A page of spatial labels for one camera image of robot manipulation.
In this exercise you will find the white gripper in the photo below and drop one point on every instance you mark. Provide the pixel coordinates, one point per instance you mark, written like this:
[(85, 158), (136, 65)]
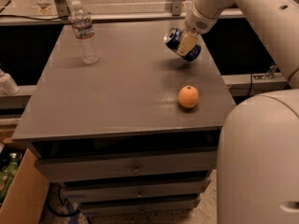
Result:
[(198, 21)]

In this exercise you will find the blue pepsi can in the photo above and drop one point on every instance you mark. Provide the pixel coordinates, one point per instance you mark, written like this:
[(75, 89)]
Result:
[(171, 40)]

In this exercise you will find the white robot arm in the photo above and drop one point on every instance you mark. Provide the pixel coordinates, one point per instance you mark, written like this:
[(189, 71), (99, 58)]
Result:
[(258, 152)]

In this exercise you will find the orange fruit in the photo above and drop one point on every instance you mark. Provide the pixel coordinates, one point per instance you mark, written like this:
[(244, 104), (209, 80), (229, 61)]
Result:
[(188, 97)]

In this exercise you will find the grey drawer cabinet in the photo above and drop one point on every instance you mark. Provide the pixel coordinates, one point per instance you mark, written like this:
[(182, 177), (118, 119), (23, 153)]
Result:
[(125, 104)]

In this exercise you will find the clear plastic water bottle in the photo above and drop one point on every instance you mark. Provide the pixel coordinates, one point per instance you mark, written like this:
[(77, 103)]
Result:
[(82, 26)]

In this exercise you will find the middle grey drawer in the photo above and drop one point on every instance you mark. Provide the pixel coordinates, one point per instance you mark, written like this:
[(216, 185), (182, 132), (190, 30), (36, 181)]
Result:
[(136, 190)]

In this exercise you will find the grey drawer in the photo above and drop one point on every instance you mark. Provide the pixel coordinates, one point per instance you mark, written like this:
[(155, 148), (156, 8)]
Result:
[(138, 207), (136, 190), (91, 168)]

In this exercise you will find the bottom grey drawer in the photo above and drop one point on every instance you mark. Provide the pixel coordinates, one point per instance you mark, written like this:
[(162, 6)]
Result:
[(138, 207)]

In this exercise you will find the top grey drawer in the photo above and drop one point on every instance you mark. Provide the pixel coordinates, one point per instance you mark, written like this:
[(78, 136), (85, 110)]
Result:
[(91, 168)]

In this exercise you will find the white bottle at left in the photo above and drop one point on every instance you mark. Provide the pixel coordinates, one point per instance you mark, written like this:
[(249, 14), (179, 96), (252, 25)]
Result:
[(8, 84)]

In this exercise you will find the green packets in box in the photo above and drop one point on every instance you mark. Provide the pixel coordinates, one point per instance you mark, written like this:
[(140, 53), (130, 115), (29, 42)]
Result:
[(8, 173)]

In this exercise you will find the brown cardboard box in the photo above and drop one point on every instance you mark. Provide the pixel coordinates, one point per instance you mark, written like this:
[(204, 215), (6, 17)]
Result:
[(27, 194)]

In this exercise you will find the grey metal frame rail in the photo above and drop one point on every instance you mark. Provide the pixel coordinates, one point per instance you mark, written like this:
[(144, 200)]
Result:
[(20, 20)]

